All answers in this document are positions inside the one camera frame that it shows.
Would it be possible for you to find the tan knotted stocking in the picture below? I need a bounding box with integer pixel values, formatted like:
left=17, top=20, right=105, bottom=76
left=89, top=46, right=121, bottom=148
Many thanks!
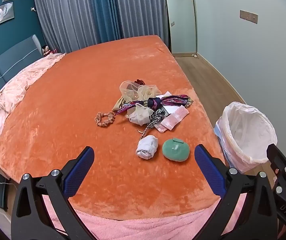
left=112, top=97, right=126, bottom=111

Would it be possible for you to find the white sheer cloth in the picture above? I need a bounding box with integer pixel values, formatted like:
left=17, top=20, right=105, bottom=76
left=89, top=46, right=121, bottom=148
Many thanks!
left=126, top=102, right=156, bottom=126

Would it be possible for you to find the pink towel blanket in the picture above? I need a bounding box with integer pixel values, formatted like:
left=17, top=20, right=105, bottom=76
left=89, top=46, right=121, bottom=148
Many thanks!
left=41, top=194, right=249, bottom=240

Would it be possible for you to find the white printed paper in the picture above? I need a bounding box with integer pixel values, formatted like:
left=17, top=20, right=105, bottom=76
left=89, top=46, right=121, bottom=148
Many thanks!
left=155, top=90, right=183, bottom=117

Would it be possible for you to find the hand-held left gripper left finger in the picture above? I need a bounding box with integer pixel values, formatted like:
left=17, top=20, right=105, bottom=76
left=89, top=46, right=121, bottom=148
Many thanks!
left=11, top=146, right=101, bottom=240

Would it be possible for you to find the grey curtain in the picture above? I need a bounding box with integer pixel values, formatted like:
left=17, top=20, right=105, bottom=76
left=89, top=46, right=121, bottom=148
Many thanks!
left=113, top=0, right=168, bottom=41
left=34, top=0, right=96, bottom=53

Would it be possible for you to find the brown scrunchie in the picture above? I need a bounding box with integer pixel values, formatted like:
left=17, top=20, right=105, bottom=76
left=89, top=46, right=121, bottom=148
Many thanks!
left=95, top=111, right=115, bottom=128

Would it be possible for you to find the purple patterned scarf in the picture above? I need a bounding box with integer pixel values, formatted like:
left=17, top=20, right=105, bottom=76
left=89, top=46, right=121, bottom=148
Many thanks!
left=114, top=94, right=194, bottom=117

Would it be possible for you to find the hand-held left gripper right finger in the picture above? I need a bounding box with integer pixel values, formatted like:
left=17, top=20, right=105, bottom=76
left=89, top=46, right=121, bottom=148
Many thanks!
left=194, top=144, right=284, bottom=240

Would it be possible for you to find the blue padded headboard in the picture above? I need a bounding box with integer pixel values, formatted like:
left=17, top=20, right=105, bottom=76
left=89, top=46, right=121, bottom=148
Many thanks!
left=0, top=34, right=44, bottom=110

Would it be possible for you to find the blue curtain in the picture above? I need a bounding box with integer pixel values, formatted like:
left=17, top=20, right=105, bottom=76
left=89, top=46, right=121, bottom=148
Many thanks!
left=90, top=0, right=120, bottom=44

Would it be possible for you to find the pink packet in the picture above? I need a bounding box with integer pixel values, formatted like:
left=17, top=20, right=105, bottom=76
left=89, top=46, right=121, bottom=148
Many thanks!
left=157, top=106, right=190, bottom=133

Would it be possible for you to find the pink floral quilt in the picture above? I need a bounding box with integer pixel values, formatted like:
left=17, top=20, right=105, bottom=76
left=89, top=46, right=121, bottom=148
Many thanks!
left=0, top=52, right=66, bottom=173

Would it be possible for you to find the white cable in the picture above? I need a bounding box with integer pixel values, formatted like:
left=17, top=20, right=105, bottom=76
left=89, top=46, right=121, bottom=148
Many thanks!
left=0, top=175, right=16, bottom=186

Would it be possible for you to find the orange plush blanket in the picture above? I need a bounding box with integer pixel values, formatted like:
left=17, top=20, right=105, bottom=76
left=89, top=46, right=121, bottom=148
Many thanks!
left=0, top=35, right=225, bottom=220

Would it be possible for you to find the green round pouch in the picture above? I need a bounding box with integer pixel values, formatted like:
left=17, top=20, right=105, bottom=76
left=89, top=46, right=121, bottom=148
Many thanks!
left=162, top=137, right=190, bottom=161

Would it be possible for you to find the waste bin with white liner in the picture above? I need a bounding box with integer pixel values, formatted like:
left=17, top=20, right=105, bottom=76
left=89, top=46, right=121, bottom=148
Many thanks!
left=214, top=102, right=278, bottom=173

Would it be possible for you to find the small doll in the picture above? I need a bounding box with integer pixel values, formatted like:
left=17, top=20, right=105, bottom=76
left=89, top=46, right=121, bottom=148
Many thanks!
left=41, top=45, right=58, bottom=56

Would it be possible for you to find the leopard print hair band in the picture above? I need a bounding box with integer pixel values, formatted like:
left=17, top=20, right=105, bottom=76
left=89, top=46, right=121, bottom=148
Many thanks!
left=140, top=109, right=166, bottom=140

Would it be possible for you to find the white rolled sock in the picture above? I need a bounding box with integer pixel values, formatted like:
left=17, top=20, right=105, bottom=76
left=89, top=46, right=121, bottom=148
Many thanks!
left=136, top=135, right=158, bottom=160

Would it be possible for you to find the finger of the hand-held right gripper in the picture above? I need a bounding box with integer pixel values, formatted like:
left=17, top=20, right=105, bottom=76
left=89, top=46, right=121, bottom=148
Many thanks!
left=266, top=143, right=286, bottom=198

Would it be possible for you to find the standing mirror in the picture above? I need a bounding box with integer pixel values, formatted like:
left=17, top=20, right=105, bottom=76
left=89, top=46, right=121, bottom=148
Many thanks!
left=165, top=0, right=198, bottom=57

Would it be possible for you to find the sheer beige scrunchie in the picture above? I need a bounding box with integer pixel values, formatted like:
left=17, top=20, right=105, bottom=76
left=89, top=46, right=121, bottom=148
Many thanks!
left=119, top=80, right=161, bottom=103

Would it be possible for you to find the wall switch panel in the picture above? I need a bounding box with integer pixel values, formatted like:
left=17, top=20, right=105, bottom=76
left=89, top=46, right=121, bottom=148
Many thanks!
left=240, top=10, right=259, bottom=24

